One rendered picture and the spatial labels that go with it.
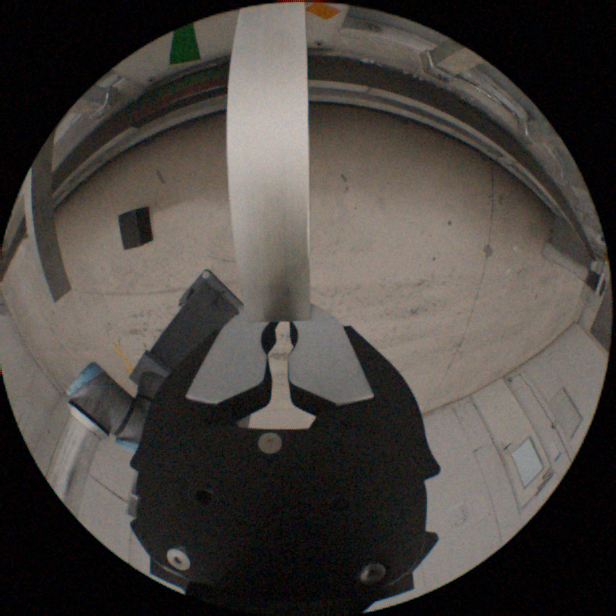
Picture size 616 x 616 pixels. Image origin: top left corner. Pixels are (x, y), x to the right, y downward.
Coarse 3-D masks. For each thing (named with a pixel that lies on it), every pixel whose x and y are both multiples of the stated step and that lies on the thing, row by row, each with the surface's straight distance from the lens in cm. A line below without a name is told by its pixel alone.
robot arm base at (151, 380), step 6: (144, 372) 76; (150, 372) 73; (144, 378) 74; (150, 378) 73; (156, 378) 71; (162, 378) 71; (138, 384) 77; (144, 384) 73; (150, 384) 72; (156, 384) 71; (138, 390) 75; (144, 390) 72; (150, 390) 71; (156, 390) 70; (138, 396) 72; (144, 396) 71; (150, 396) 70
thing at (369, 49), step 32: (352, 32) 37; (320, 64) 34; (352, 64) 34; (384, 64) 34; (416, 64) 38; (128, 96) 41; (416, 96) 41; (448, 96) 40; (480, 96) 46; (96, 128) 46; (128, 128) 48; (480, 128) 50; (512, 128) 52; (64, 160) 56; (544, 160) 67; (576, 224) 123
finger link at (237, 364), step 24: (240, 336) 9; (264, 336) 9; (216, 360) 8; (240, 360) 8; (264, 360) 7; (192, 384) 8; (216, 384) 7; (240, 384) 7; (264, 384) 7; (240, 408) 7
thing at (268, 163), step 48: (240, 48) 11; (288, 48) 10; (240, 96) 9; (288, 96) 9; (240, 144) 8; (288, 144) 8; (240, 192) 8; (288, 192) 7; (240, 240) 8; (288, 240) 8; (288, 288) 8
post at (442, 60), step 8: (448, 40) 36; (440, 48) 37; (448, 48) 36; (456, 48) 34; (464, 48) 33; (432, 56) 38; (440, 56) 36; (448, 56) 35; (456, 56) 35; (464, 56) 34; (472, 56) 34; (440, 64) 36; (448, 64) 36; (456, 64) 36; (464, 64) 36; (472, 64) 36; (448, 72) 38; (456, 72) 38
